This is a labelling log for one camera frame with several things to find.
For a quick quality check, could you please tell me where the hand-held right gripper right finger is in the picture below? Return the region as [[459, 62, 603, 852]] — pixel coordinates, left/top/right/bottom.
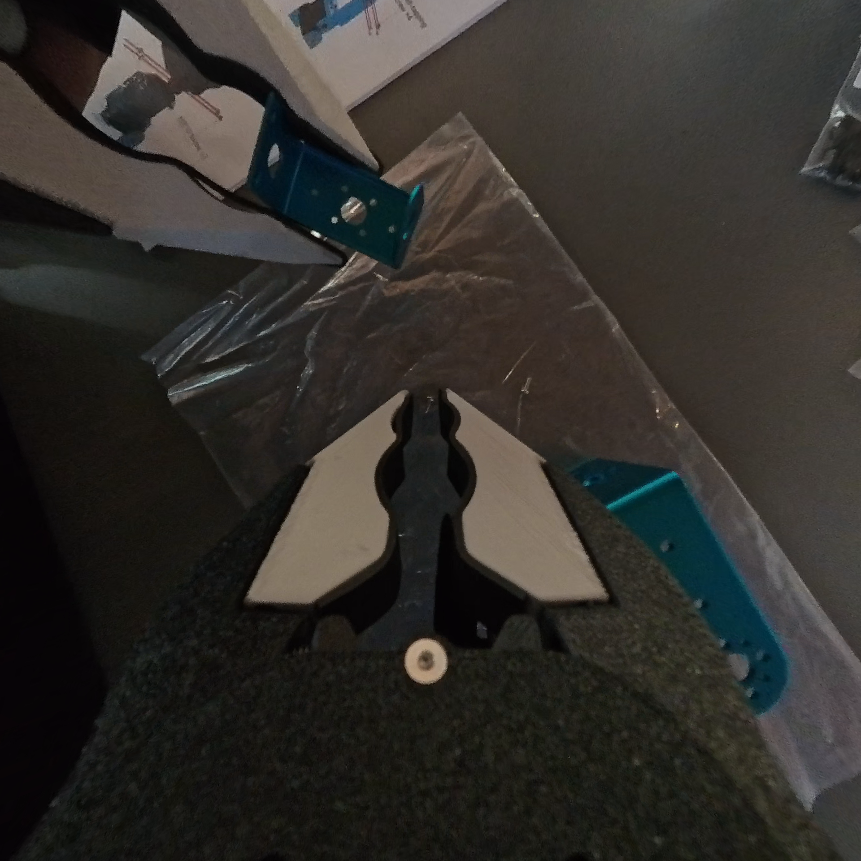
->
[[440, 389, 613, 605]]

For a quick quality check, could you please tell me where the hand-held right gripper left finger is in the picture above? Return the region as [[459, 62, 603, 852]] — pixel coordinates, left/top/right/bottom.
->
[[244, 389, 413, 609]]

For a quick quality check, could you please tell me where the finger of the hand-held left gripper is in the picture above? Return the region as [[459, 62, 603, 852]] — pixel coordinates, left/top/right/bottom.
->
[[161, 0, 381, 170], [0, 64, 344, 270]]

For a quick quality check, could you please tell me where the small blue U bracket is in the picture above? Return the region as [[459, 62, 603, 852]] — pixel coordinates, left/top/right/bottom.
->
[[248, 91, 426, 270]]

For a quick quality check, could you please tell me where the large blue U bracket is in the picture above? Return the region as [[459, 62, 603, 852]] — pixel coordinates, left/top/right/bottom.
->
[[552, 456, 788, 715]]

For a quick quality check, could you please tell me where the dark grey desk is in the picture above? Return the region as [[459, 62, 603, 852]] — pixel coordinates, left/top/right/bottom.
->
[[0, 0, 861, 861]]

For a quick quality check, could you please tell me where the white instruction manual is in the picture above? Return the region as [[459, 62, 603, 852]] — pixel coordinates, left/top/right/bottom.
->
[[87, 0, 509, 192]]

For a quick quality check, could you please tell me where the clear plastic bag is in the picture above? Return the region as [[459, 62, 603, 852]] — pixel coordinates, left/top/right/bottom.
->
[[141, 111, 861, 808]]

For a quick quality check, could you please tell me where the person's black clothing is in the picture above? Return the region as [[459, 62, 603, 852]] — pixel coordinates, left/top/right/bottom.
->
[[0, 397, 115, 861]]

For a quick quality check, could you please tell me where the pile of small screw bags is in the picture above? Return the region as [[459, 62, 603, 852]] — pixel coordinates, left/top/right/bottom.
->
[[799, 50, 861, 196]]

